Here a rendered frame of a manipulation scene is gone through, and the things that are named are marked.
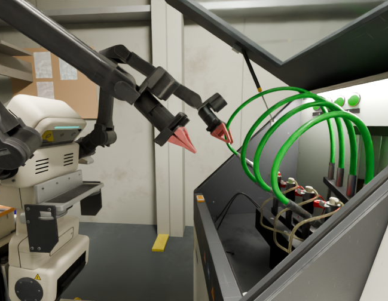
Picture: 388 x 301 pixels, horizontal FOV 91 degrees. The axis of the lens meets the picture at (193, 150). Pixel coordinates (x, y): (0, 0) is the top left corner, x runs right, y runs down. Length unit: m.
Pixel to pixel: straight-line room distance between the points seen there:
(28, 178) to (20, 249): 0.25
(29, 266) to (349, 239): 0.91
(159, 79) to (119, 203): 2.38
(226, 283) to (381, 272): 0.27
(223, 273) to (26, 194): 0.68
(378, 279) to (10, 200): 0.99
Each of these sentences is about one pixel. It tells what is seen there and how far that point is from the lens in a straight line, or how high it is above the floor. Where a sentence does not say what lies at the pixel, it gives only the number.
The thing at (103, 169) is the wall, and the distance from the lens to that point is 2.72.
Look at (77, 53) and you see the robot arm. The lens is 0.51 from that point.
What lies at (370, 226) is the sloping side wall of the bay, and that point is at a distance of 0.45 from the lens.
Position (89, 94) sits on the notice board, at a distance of 2.72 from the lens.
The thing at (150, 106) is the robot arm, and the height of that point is 1.34.
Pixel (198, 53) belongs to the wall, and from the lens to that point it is 2.45.
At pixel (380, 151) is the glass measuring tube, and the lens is 0.81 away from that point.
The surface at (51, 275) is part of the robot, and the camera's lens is 0.92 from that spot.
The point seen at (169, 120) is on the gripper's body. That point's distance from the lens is 0.50.
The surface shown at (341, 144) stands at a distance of 0.73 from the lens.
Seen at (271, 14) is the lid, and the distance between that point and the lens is 0.84.
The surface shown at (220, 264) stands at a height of 0.95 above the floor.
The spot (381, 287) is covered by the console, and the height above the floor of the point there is 1.03.
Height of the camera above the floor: 1.29
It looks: 8 degrees down
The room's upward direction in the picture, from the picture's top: straight up
